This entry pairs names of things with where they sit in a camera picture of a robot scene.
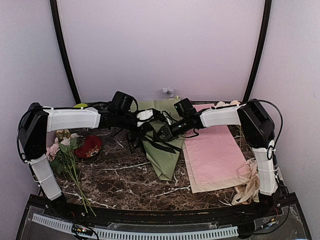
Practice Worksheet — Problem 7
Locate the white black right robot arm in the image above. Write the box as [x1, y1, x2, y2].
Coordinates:
[156, 98, 279, 196]

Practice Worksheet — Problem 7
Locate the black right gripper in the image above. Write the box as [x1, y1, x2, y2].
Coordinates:
[153, 116, 191, 142]

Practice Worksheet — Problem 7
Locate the black vertical frame post left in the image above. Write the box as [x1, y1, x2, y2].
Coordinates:
[49, 0, 81, 104]

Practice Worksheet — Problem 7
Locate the pink white rose bunch right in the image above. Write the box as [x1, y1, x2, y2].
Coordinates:
[215, 100, 241, 109]

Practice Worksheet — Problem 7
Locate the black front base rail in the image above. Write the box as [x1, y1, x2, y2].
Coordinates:
[24, 192, 300, 227]

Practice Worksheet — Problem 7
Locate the pink rose stem bunch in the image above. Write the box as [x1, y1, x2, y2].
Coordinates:
[46, 129, 96, 216]

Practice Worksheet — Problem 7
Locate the black vertical frame post right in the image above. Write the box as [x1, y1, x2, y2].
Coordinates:
[242, 0, 272, 102]

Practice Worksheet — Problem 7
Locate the black lettered ribbon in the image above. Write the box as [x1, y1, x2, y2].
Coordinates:
[126, 124, 182, 155]

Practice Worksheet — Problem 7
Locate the blue flower stem bunch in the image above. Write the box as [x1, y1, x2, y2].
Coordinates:
[162, 86, 175, 99]

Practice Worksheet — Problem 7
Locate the pink wrapping paper sheet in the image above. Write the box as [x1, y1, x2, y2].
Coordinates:
[182, 102, 255, 194]

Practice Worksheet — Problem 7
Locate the cream ribbon pile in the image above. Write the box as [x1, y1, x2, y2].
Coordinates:
[231, 158, 260, 206]

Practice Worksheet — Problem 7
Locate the peach green wrapping paper sheet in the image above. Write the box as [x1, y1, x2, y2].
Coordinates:
[131, 96, 184, 181]

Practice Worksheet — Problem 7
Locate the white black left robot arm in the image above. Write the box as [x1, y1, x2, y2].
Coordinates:
[17, 102, 156, 218]

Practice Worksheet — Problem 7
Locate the black vertical frame post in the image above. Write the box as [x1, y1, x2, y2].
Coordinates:
[242, 0, 272, 102]
[49, 0, 81, 104]

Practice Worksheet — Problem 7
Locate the white slotted cable duct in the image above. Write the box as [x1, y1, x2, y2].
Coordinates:
[31, 213, 239, 240]

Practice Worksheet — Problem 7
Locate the lime green plastic bowl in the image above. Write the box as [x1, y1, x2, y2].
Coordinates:
[74, 103, 88, 109]

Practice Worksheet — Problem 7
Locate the dark red floral bowl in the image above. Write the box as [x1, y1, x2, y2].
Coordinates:
[75, 135, 103, 159]

